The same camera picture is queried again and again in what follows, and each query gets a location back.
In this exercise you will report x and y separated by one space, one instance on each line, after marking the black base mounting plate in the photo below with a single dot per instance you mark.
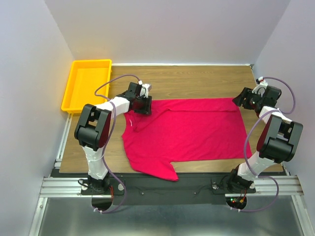
191 188

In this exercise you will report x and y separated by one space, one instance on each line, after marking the pink t shirt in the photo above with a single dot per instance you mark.
182 130

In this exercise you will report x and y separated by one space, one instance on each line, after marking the aluminium frame rail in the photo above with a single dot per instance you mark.
63 211

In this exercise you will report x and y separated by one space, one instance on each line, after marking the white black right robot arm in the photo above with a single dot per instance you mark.
277 143

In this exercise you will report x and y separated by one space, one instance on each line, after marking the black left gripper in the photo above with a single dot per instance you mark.
147 109

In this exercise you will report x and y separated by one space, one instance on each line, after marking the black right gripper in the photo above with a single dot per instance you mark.
246 92

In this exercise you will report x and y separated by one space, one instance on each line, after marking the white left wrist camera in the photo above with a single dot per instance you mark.
145 89

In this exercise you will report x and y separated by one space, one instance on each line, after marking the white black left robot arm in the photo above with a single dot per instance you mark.
95 125

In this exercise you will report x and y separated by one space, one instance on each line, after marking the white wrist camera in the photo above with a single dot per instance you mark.
145 89
262 84

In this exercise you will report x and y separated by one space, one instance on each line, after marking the yellow plastic tray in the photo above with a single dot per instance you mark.
84 78

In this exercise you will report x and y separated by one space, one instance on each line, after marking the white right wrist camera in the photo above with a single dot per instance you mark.
262 84

